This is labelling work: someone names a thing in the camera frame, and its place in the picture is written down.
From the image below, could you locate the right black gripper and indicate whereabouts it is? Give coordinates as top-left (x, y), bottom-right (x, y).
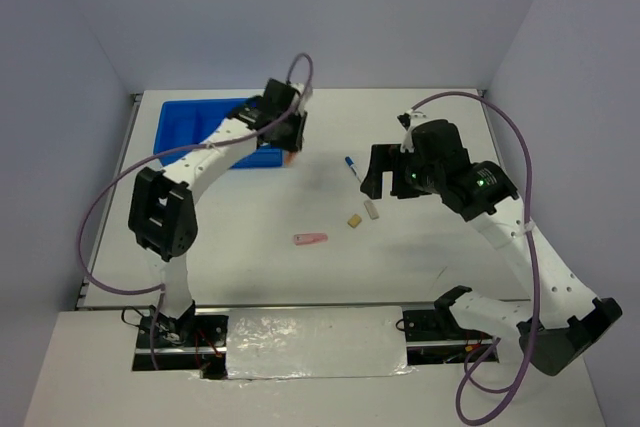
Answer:
top-left (359, 143), bottom-right (442, 198)

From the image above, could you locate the pink correction tape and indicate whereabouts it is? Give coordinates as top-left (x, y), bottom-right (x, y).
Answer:
top-left (292, 233), bottom-right (328, 246)

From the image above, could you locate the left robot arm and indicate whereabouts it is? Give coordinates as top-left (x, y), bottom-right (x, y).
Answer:
top-left (128, 79), bottom-right (312, 346)

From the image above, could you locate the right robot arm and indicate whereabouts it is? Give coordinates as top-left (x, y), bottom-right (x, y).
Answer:
top-left (360, 113), bottom-right (622, 376)

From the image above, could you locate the grey eraser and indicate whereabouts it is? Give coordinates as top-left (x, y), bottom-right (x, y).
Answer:
top-left (363, 200), bottom-right (380, 220)

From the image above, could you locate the blue white marker pen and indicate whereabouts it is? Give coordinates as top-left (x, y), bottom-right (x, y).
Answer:
top-left (344, 156), bottom-right (362, 183)

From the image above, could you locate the yellow eraser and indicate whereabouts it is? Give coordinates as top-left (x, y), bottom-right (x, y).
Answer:
top-left (348, 214), bottom-right (362, 228)

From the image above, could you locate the blue compartment bin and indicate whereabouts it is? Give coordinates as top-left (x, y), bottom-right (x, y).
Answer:
top-left (153, 98), bottom-right (284, 169)

